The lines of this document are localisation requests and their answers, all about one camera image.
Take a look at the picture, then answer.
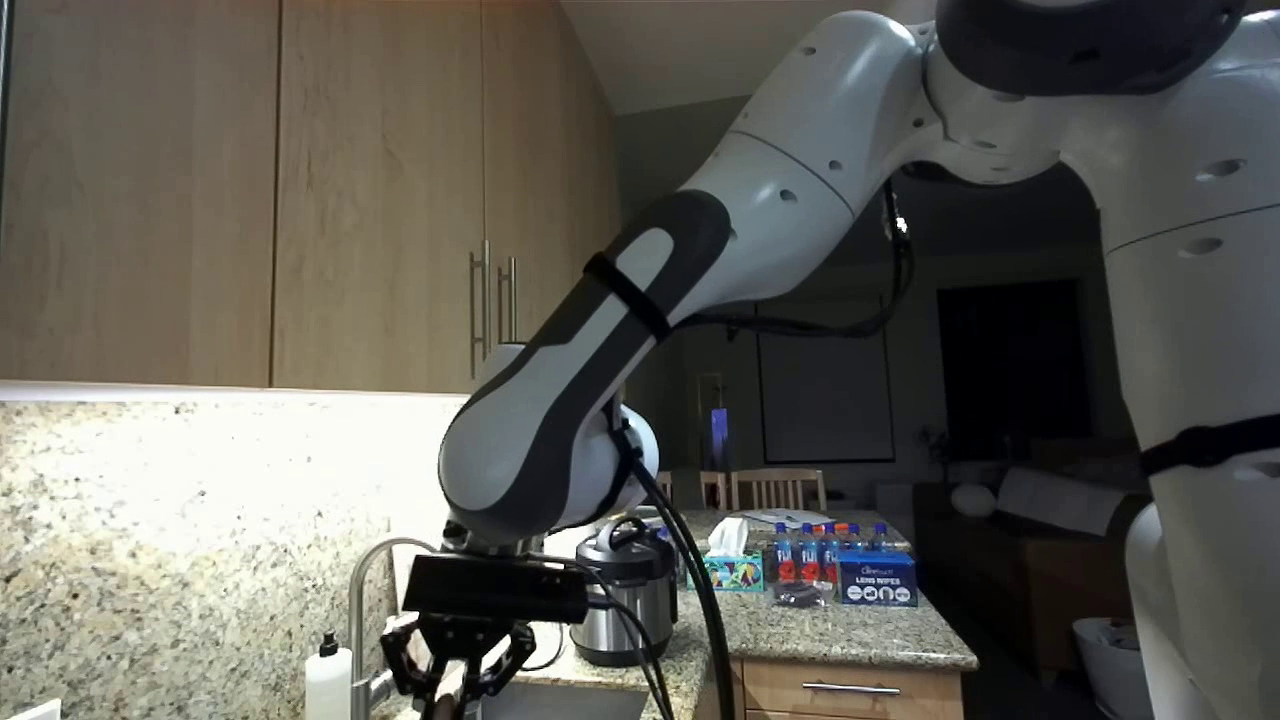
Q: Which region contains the dark sofa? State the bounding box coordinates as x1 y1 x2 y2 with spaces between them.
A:
917 457 1153 673

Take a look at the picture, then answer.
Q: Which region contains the red label bottle pack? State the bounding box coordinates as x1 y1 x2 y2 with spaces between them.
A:
767 516 849 612

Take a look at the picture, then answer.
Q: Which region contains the wooden cooking stick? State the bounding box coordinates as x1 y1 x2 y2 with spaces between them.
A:
434 673 480 720

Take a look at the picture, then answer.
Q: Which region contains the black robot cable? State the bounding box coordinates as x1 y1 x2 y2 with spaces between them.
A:
605 181 923 720

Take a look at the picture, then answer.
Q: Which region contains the light wood upper cabinet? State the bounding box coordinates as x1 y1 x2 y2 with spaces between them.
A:
0 0 626 395

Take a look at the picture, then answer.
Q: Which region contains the stainless steel sink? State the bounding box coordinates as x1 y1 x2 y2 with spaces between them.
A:
485 673 655 720

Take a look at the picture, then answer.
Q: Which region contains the brushed metal gooseneck faucet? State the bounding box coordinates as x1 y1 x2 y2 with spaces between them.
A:
343 538 446 720

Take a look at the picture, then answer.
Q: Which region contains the large white cushion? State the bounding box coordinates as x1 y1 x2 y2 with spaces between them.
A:
998 463 1129 540

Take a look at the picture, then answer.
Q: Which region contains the blue wrapped bottle pack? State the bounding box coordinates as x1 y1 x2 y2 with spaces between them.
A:
835 521 923 612

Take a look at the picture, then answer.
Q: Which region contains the small round white cushion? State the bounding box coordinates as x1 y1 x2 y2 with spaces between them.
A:
950 480 1000 521

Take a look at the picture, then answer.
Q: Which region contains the wooden base cabinet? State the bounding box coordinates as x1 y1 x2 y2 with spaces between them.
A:
729 651 972 720

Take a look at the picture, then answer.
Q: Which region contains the steel pressure cooker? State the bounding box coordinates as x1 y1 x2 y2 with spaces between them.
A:
569 516 686 667

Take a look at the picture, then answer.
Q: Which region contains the large grey wall screen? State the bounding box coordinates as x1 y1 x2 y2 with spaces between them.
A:
755 324 899 469

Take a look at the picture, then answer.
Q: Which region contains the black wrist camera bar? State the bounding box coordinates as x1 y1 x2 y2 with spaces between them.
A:
400 554 593 627

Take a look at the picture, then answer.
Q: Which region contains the metal drawer handle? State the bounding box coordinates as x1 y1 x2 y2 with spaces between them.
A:
795 681 903 702

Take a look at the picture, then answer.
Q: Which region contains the teal tissue box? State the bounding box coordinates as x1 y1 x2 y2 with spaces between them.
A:
680 516 771 598

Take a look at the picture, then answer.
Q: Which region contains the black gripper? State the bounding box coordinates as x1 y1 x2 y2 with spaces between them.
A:
380 615 543 712

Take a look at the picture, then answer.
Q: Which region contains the brushed metal cabinet handle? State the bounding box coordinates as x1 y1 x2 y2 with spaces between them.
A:
492 251 523 353
464 242 490 385

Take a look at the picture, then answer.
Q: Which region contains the white basket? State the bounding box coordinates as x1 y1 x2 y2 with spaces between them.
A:
1071 612 1148 720

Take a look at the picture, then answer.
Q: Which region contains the black velcro cable strap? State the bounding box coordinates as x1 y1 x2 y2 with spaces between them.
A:
581 248 680 345
1137 411 1280 480

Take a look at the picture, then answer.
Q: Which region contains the white soap bottle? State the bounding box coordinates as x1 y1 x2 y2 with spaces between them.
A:
299 633 356 720

